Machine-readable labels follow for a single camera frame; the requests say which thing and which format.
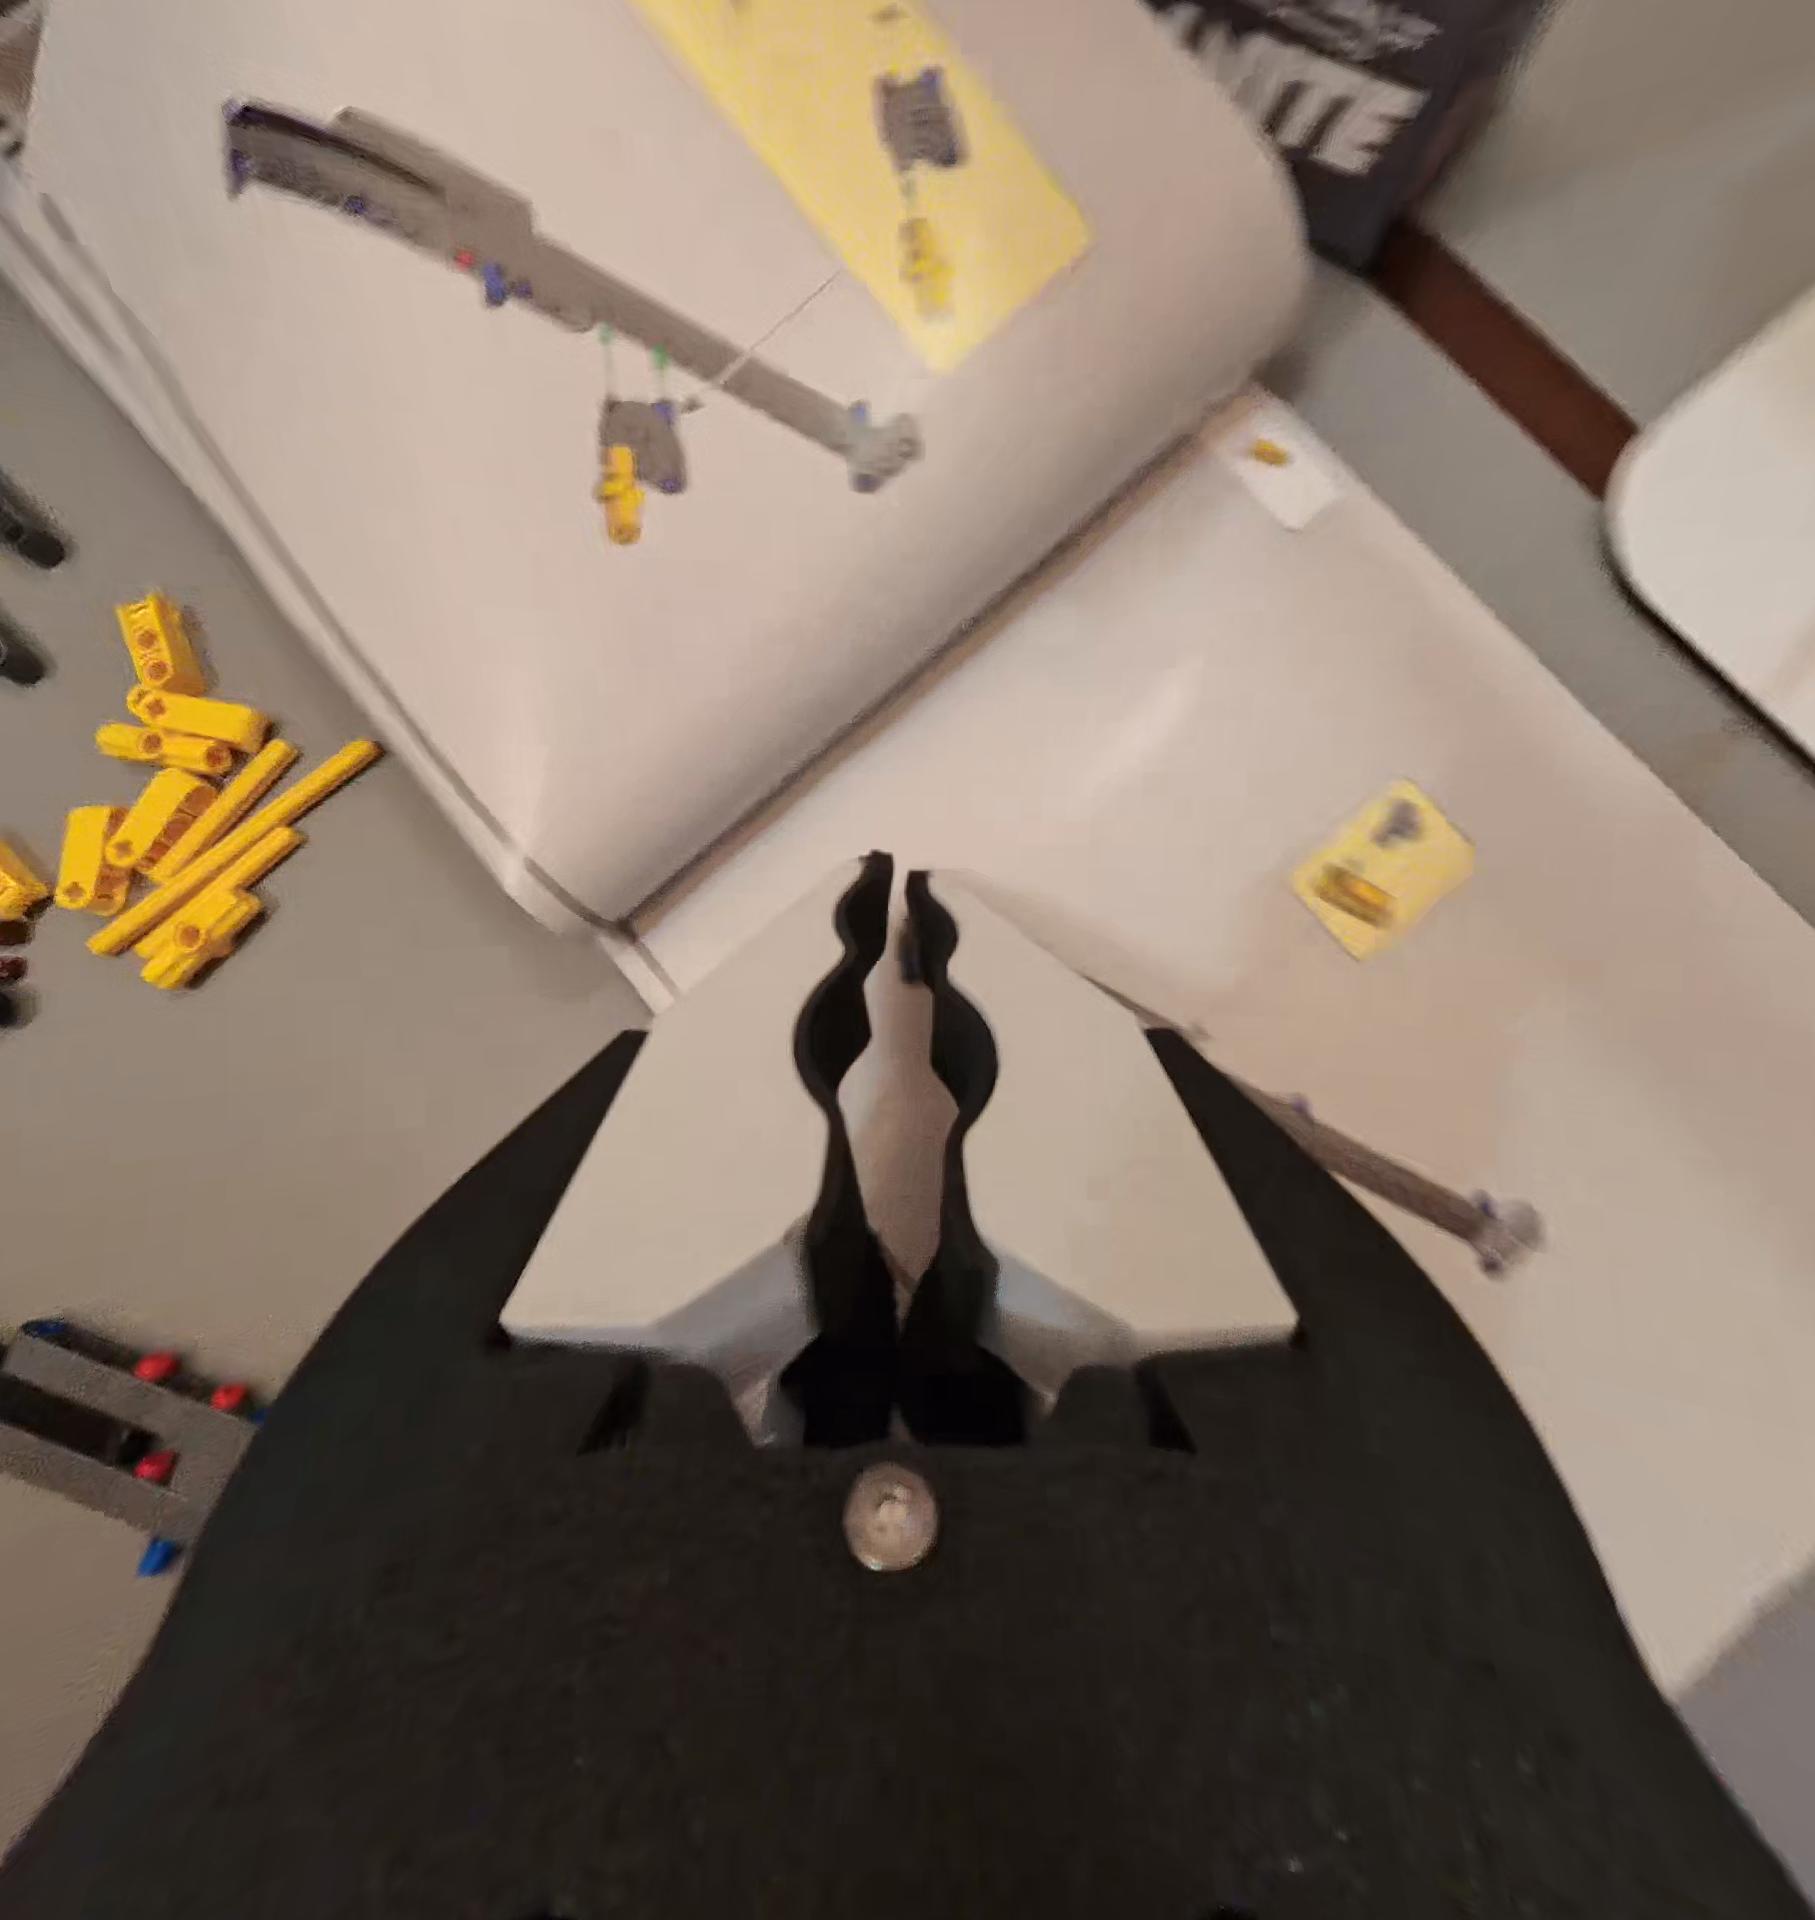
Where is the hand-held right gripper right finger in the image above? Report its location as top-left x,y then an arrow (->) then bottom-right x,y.
902,867 -> 1303,1445

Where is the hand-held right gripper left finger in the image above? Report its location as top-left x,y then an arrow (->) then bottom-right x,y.
500,848 -> 904,1445

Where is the grey and black lego beam assembly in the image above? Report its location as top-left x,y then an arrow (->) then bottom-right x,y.
0,1317 -> 268,1578

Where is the pile of yellow lego pieces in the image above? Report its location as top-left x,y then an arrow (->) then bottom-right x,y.
0,589 -> 386,991

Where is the lego instruction booklet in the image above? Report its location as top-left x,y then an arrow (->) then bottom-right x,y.
0,0 -> 1815,1705

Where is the lego box with yellow car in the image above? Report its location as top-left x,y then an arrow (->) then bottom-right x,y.
1140,0 -> 1546,272

